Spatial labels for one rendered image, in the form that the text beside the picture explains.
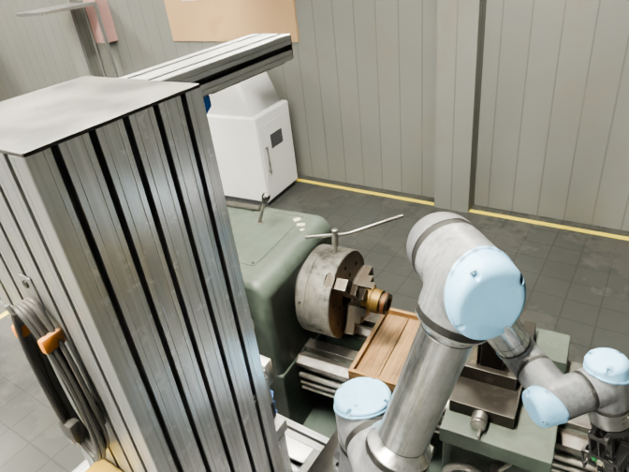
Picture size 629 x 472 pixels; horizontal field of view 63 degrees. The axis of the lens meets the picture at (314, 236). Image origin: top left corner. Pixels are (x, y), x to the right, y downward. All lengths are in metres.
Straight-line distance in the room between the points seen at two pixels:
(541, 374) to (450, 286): 0.41
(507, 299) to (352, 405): 0.42
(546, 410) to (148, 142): 0.80
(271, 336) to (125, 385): 1.05
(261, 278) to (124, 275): 1.02
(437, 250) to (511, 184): 3.74
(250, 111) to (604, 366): 3.86
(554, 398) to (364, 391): 0.35
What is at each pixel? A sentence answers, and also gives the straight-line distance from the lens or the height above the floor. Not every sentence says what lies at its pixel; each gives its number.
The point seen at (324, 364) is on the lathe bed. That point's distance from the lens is 1.87.
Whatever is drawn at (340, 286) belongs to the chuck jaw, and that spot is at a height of 1.18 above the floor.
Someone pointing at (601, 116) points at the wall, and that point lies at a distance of 4.17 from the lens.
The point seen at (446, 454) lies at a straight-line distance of 1.76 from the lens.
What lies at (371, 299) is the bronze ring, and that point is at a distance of 1.73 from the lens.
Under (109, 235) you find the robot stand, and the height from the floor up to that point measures 1.91.
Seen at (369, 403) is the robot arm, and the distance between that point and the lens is 1.04.
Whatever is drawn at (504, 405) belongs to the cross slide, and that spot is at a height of 0.97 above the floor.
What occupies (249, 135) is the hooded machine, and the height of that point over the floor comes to 0.72.
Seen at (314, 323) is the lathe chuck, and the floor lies 1.05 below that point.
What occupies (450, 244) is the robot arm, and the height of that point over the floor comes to 1.78.
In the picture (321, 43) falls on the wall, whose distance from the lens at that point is 4.79.
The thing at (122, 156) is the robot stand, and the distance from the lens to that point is 0.63.
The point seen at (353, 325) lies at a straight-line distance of 1.81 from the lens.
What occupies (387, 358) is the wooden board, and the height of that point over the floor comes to 0.88.
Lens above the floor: 2.18
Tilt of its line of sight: 31 degrees down
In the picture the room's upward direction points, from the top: 7 degrees counter-clockwise
